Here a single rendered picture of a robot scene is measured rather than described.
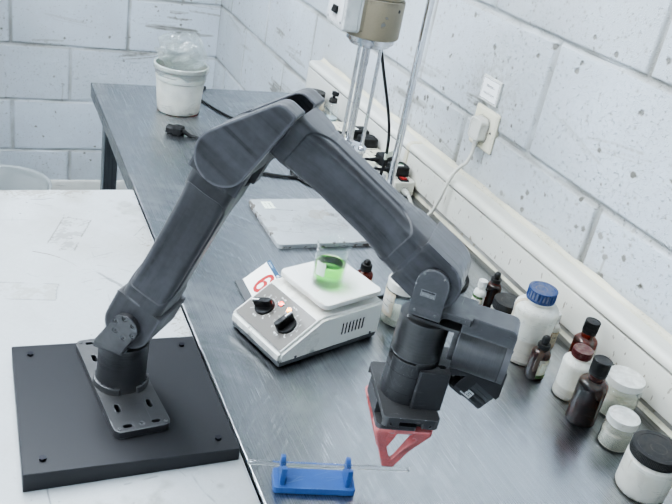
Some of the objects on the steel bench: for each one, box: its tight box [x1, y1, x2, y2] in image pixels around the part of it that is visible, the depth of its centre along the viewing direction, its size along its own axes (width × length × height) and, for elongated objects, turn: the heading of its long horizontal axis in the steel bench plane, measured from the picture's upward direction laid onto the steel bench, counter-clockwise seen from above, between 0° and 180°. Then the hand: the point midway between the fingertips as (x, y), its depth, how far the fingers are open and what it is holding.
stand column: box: [387, 0, 435, 186], centre depth 150 cm, size 3×3×70 cm
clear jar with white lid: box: [380, 273, 411, 328], centre depth 130 cm, size 6×6×8 cm
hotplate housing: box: [232, 277, 383, 367], centre depth 123 cm, size 22×13×8 cm, turn 111°
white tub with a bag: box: [153, 30, 210, 117], centre depth 202 cm, size 14×14×21 cm
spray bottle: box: [324, 91, 339, 122], centre depth 212 cm, size 4×4×11 cm
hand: (385, 450), depth 93 cm, fingers open, 3 cm apart
